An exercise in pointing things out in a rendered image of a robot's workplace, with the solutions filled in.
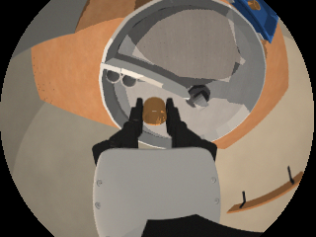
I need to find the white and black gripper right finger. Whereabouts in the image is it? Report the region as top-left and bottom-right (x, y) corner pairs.
(166, 98), (217, 163)

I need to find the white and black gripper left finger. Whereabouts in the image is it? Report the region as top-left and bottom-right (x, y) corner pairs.
(92, 98), (143, 166)

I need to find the grey metal bushing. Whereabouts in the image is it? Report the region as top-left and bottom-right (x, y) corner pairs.
(105, 69), (122, 83)
(120, 74), (139, 88)
(193, 94), (209, 111)

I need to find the bronze bushing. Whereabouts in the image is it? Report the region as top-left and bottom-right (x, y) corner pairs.
(248, 0), (261, 10)
(142, 97), (167, 125)

